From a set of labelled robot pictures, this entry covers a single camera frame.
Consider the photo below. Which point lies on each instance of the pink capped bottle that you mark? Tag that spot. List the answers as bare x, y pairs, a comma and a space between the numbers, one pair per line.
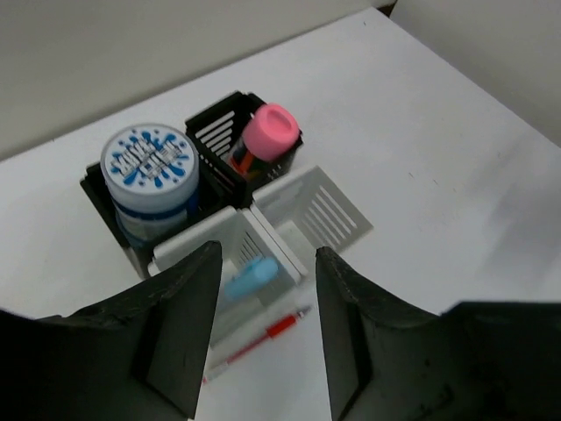
270, 133

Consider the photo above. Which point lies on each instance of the red pen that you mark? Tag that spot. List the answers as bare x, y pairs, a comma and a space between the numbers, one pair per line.
270, 333

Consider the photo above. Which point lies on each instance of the white left slotted container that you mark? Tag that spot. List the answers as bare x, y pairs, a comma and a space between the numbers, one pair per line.
243, 238

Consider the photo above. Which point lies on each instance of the white slotted container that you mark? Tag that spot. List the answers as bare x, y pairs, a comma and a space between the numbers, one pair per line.
243, 238
307, 210

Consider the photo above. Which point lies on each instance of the black slotted container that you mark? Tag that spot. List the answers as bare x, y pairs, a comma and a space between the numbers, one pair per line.
212, 198
215, 131

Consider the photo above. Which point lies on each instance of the white right slotted container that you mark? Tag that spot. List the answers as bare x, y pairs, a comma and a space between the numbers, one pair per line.
307, 210

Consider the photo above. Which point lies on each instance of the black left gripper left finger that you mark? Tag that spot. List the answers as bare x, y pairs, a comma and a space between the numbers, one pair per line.
138, 355

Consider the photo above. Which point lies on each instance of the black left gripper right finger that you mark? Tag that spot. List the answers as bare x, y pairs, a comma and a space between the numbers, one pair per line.
386, 359

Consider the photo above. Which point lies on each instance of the black left slotted container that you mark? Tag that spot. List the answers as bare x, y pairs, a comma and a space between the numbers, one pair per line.
212, 198

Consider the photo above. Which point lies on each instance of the blue glue jar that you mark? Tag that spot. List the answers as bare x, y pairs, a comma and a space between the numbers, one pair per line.
153, 174

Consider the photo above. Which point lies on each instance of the blue highlighter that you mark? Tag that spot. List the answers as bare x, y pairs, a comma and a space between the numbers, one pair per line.
238, 299

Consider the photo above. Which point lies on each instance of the black right slotted container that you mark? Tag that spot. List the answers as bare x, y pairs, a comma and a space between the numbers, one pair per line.
215, 131

